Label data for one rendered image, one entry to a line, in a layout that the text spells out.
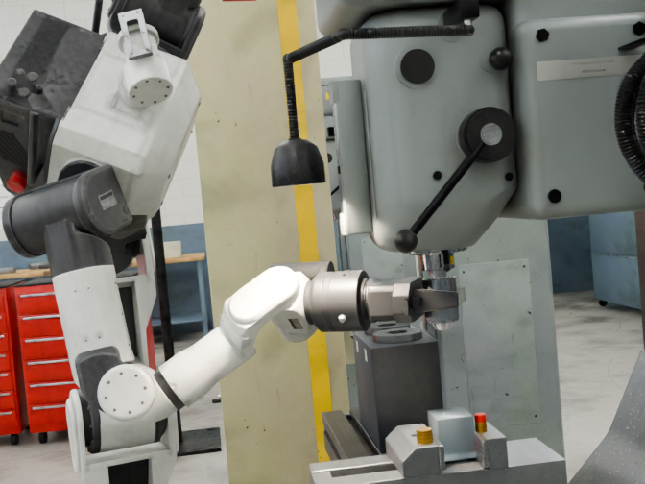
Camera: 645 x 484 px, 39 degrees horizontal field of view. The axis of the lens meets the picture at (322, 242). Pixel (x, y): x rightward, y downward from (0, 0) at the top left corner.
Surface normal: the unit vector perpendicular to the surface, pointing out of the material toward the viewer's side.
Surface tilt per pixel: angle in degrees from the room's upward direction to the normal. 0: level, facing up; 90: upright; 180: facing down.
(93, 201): 79
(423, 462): 90
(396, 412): 90
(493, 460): 90
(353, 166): 90
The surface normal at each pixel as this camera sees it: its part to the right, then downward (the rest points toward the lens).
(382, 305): -0.30, 0.07
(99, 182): 0.92, -0.26
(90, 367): 0.07, -0.13
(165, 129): 0.86, -0.12
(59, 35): 0.29, -0.51
